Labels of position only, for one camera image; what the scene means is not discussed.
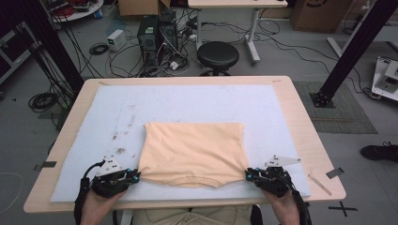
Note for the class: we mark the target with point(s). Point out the person's right hand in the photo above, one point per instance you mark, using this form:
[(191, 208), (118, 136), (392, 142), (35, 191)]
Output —
[(283, 207)]

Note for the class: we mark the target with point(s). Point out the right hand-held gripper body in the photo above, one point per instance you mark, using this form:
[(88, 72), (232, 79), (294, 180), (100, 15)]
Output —
[(275, 181)]

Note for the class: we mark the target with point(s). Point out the round white table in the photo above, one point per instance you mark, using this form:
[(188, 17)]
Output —
[(78, 14)]

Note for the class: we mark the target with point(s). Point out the pale yellow printed T-shirt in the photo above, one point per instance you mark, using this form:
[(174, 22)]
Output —
[(194, 153)]

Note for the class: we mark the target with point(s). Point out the white foam mat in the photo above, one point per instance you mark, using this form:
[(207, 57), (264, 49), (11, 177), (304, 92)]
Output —
[(203, 103)]

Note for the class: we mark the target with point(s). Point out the open cardboard box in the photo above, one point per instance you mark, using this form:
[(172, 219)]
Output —
[(137, 7)]

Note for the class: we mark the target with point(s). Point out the small white box device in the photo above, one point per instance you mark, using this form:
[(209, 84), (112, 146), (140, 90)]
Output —
[(116, 40)]

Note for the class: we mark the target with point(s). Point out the grey floor mat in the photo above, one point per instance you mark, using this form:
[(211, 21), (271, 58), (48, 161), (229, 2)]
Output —
[(344, 122)]

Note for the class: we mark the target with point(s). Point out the large printed cardboard box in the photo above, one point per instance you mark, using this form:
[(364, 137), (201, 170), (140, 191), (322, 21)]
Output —
[(319, 15)]

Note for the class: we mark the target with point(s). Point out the white desk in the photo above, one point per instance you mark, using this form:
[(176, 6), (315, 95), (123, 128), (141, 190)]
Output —
[(234, 3)]

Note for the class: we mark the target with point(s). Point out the person's left hand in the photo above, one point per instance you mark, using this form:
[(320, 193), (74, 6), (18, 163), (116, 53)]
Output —
[(100, 207)]

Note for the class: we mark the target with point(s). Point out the person's khaki trousers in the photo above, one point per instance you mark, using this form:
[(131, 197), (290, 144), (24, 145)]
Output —
[(187, 217)]

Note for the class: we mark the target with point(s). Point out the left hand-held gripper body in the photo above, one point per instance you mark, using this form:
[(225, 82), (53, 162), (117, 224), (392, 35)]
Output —
[(108, 184)]

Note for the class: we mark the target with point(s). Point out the black computer tower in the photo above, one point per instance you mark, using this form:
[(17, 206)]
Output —
[(169, 39), (148, 37)]

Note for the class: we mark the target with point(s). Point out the grey tape strip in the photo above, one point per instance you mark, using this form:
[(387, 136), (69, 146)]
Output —
[(334, 172), (47, 164)]

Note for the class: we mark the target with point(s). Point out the thin wooden stick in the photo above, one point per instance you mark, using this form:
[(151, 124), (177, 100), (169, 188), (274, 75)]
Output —
[(319, 185)]

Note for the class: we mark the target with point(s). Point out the white machine housing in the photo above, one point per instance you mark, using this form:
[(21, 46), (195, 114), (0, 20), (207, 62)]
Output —
[(386, 78)]

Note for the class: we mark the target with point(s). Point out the black round stool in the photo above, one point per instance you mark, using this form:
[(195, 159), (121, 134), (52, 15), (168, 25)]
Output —
[(217, 54)]

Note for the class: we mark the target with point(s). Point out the black aluminium frame post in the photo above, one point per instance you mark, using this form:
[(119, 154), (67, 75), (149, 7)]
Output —
[(53, 47), (353, 50)]

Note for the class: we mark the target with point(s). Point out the white power adapter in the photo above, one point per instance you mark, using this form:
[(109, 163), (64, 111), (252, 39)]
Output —
[(174, 65)]

